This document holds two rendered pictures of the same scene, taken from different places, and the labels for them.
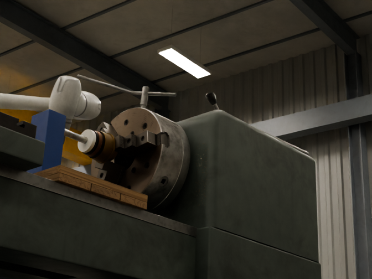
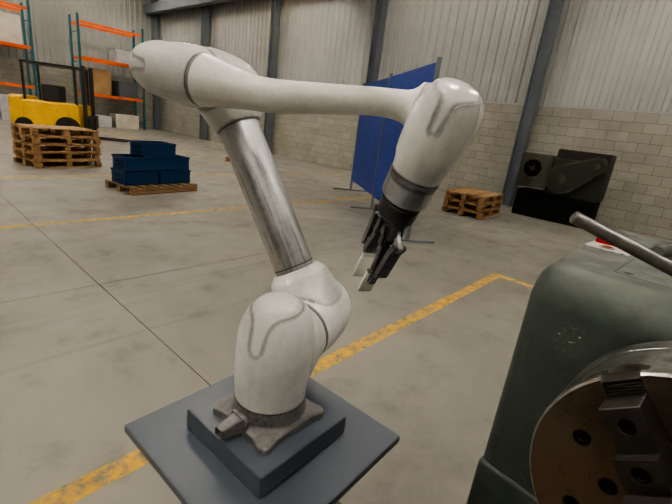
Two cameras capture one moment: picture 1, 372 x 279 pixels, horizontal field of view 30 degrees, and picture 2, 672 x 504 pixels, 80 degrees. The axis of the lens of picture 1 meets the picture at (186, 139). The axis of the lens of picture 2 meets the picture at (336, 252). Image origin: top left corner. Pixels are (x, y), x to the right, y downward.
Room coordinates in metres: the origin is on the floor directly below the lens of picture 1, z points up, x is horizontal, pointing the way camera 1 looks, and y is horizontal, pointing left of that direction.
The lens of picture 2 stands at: (1.64, 0.56, 1.43)
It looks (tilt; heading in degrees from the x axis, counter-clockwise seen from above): 18 degrees down; 2
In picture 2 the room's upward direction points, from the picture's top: 7 degrees clockwise
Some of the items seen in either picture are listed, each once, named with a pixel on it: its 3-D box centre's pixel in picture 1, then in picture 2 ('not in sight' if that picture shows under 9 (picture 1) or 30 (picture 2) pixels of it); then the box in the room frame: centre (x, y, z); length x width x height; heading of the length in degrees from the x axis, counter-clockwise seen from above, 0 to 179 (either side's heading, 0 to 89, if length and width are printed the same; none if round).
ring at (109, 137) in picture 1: (100, 146); not in sight; (1.90, 0.25, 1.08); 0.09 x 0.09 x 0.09; 47
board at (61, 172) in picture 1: (61, 200); not in sight; (1.81, 0.33, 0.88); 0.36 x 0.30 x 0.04; 47
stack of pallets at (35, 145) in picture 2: not in sight; (58, 146); (9.43, 6.58, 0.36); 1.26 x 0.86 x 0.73; 153
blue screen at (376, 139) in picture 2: not in sight; (380, 144); (9.06, 0.26, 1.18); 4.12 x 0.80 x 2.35; 13
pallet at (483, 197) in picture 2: not in sight; (473, 202); (10.18, -1.88, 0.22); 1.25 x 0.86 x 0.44; 145
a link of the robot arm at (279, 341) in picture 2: not in sight; (276, 344); (2.39, 0.69, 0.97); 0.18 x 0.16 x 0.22; 161
